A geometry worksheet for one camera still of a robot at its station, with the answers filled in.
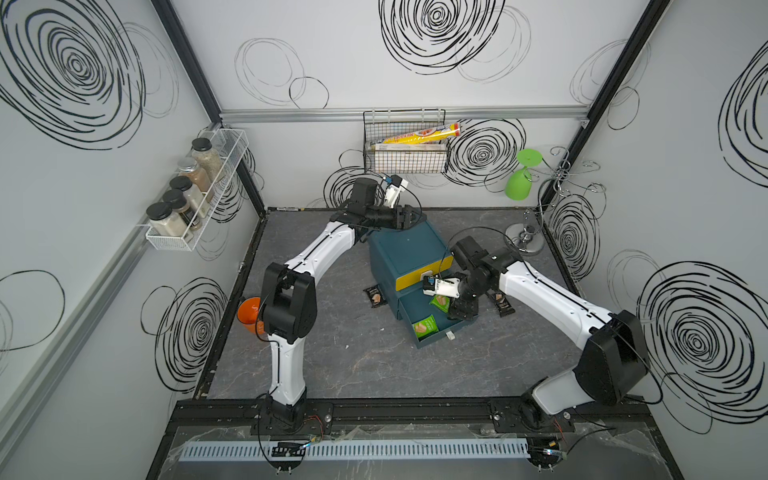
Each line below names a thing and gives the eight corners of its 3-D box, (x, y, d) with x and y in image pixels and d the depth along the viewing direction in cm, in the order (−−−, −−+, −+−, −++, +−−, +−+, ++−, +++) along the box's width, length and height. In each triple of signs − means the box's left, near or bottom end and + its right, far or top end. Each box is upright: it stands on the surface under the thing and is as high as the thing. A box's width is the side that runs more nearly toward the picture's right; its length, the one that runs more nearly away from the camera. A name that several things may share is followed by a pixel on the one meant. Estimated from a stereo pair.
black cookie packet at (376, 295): (372, 309, 95) (372, 306, 94) (364, 292, 99) (363, 289, 98) (387, 303, 97) (387, 299, 95) (378, 286, 101) (378, 283, 99)
